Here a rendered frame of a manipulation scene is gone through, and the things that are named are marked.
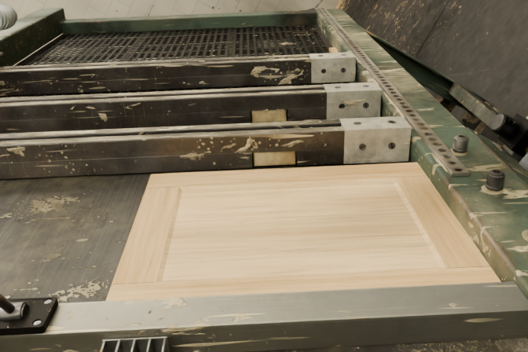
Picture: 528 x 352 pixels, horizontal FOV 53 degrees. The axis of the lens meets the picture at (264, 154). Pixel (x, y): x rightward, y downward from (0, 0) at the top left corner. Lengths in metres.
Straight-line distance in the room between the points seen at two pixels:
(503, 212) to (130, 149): 0.64
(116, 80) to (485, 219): 1.07
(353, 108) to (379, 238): 0.51
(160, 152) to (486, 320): 0.62
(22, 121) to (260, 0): 4.95
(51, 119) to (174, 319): 0.77
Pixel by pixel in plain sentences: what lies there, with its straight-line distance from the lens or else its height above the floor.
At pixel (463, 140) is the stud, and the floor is 0.87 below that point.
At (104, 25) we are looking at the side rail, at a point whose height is 1.68.
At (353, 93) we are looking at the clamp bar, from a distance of 1.22.
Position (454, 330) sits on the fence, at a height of 0.96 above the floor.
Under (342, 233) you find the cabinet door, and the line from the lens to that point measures 0.78.
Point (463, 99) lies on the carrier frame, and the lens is 2.48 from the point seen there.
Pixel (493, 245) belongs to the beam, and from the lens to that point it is 0.74.
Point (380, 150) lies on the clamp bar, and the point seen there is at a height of 0.95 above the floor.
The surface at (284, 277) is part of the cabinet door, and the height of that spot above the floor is 1.12.
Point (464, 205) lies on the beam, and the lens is 0.82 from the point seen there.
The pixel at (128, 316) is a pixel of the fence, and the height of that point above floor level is 1.28.
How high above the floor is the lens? 1.36
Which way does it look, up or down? 13 degrees down
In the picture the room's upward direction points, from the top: 64 degrees counter-clockwise
